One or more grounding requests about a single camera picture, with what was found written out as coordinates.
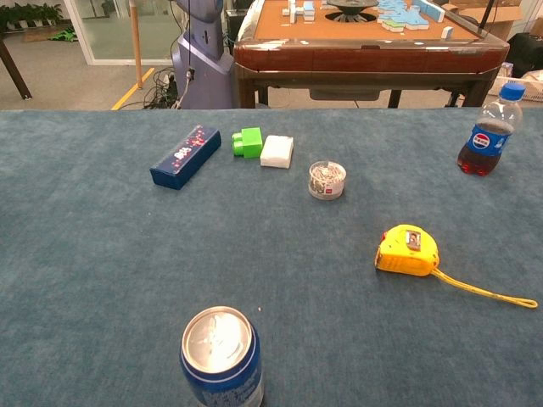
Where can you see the yellow tape measure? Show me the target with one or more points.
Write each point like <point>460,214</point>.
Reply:
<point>407,258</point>

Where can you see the white rectangular block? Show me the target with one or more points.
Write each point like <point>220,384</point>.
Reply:
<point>276,152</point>

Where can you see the clear tub of paper clips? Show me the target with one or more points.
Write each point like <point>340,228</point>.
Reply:
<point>326,186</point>

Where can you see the green toy brick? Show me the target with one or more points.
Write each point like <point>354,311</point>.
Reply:
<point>250,142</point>

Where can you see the dark blue rectangular box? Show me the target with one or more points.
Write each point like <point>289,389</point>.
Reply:
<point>182,163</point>

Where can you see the blue-grey machine base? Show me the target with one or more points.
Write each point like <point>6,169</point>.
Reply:
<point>203,63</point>

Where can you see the brown mahjong table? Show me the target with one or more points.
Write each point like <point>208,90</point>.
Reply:
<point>360,55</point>

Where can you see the blue table cloth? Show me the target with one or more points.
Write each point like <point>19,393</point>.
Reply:
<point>106,254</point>

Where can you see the blue soda can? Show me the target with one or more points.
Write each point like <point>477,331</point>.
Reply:
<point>220,381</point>

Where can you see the black mahjong table centre dome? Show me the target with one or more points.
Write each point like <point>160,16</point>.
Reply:
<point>351,10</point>

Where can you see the wooden pole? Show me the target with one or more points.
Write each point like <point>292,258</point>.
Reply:
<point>136,42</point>

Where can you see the cola bottle with blue cap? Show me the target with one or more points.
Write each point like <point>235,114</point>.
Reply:
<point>483,144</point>

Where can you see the single white mahjong tile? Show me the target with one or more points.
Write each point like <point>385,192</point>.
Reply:
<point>446,32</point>

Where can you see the white plastic basket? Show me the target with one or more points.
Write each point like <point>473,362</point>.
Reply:
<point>530,91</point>

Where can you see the dark table leg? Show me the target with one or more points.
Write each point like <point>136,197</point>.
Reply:
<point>17,76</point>

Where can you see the cardboard box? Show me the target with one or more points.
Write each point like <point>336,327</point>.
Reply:
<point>505,17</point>

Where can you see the row of potted plants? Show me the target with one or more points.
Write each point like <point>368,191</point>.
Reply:
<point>29,15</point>

